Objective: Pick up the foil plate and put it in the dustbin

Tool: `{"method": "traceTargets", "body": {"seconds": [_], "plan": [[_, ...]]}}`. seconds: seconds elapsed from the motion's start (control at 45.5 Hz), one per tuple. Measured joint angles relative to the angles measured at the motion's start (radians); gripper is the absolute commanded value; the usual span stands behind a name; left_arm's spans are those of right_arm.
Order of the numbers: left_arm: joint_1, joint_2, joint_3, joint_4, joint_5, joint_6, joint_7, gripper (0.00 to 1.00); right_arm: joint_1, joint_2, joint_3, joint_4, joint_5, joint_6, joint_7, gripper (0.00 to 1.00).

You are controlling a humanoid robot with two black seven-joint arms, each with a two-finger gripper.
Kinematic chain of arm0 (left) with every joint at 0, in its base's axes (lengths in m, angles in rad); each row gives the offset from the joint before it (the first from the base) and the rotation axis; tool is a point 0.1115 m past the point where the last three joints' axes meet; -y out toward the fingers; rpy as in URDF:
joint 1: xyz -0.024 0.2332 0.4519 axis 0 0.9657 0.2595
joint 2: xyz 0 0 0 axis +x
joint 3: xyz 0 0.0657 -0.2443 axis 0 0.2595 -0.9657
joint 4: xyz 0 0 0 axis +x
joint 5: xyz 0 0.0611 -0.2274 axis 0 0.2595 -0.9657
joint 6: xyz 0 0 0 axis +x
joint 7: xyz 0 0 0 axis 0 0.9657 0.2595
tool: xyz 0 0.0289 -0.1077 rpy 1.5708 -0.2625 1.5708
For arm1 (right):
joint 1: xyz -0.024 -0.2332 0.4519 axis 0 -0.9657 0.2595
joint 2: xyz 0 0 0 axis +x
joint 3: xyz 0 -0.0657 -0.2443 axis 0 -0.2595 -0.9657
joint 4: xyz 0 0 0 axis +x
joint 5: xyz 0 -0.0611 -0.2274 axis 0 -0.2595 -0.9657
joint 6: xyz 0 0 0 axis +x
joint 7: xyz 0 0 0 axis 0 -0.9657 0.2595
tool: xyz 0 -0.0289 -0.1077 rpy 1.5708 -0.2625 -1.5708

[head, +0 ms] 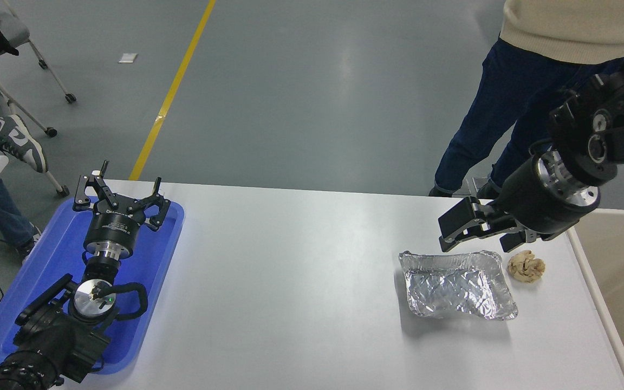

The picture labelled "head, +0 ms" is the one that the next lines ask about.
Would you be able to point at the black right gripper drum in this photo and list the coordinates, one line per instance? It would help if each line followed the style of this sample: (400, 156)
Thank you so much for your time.
(539, 208)

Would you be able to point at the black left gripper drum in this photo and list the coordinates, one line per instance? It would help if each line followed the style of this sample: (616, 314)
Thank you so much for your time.
(114, 226)

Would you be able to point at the silver foil tray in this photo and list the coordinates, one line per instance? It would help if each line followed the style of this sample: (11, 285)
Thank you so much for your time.
(453, 287)

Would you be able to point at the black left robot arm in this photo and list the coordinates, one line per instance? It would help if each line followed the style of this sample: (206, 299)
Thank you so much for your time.
(52, 336)

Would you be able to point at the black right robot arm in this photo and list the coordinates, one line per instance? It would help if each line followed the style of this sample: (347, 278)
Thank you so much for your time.
(610, 124)

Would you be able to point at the crumpled tan paper ball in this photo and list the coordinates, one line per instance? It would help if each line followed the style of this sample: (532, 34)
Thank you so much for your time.
(526, 266)

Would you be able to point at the blue plastic tray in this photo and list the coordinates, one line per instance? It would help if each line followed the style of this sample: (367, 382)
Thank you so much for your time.
(144, 271)

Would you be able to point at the seated person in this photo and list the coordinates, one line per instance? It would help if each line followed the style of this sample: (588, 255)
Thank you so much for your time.
(19, 143)

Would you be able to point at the standing person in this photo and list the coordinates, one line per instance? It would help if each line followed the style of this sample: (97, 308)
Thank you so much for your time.
(507, 97)

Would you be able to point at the white paper scrap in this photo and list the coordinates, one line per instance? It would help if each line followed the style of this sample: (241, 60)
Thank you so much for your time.
(128, 58)

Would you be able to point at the grey wheeled chair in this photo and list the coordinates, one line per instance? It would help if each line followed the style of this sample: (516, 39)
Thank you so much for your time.
(17, 30)

